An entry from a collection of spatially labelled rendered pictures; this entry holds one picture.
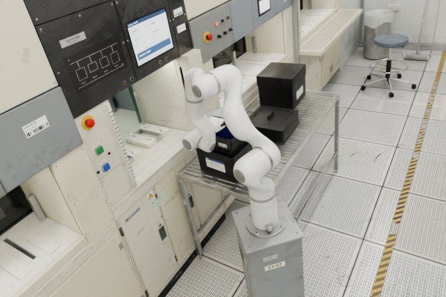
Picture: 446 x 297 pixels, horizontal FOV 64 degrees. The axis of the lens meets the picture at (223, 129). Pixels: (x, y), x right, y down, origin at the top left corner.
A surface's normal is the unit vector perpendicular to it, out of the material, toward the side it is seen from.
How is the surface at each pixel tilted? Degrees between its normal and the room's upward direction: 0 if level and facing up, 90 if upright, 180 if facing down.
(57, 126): 90
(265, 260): 90
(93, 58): 90
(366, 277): 0
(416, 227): 0
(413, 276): 0
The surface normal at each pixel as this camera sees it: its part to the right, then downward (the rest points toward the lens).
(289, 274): 0.22, 0.47
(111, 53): 0.84, 0.17
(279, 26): -0.53, 0.50
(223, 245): -0.15, -0.85
